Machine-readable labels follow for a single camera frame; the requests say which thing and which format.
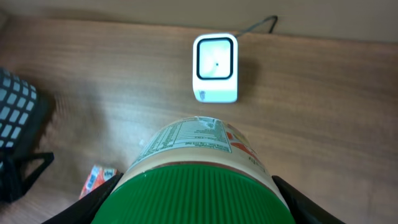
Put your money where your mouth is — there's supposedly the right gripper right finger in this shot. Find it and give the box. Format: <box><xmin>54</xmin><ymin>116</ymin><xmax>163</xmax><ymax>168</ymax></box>
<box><xmin>272</xmin><ymin>175</ymin><xmax>345</xmax><ymax>224</ymax></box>

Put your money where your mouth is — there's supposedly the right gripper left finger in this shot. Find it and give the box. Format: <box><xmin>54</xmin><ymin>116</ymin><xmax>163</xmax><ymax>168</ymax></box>
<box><xmin>42</xmin><ymin>173</ymin><xmax>123</xmax><ymax>224</ymax></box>

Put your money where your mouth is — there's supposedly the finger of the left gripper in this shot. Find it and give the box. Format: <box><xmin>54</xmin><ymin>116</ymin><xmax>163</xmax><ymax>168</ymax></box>
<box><xmin>0</xmin><ymin>151</ymin><xmax>55</xmax><ymax>203</ymax></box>

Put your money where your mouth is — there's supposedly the small red orange box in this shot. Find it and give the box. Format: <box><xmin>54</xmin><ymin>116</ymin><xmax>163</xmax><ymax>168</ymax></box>
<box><xmin>79</xmin><ymin>165</ymin><xmax>120</xmax><ymax>199</ymax></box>

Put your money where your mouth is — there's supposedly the green lid jar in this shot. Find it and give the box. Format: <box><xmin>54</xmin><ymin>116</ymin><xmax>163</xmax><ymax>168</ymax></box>
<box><xmin>93</xmin><ymin>116</ymin><xmax>294</xmax><ymax>223</ymax></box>

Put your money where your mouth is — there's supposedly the white barcode scanner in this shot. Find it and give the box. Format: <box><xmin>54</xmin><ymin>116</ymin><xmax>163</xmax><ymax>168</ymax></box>
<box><xmin>192</xmin><ymin>33</ymin><xmax>238</xmax><ymax>103</ymax></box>

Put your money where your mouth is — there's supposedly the grey plastic mesh basket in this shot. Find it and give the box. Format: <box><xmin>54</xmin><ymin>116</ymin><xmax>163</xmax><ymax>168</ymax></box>
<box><xmin>1</xmin><ymin>68</ymin><xmax>39</xmax><ymax>156</ymax></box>

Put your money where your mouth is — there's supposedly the black scanner cable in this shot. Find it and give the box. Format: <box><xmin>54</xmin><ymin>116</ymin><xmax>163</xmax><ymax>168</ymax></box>
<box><xmin>233</xmin><ymin>15</ymin><xmax>279</xmax><ymax>39</ymax></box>

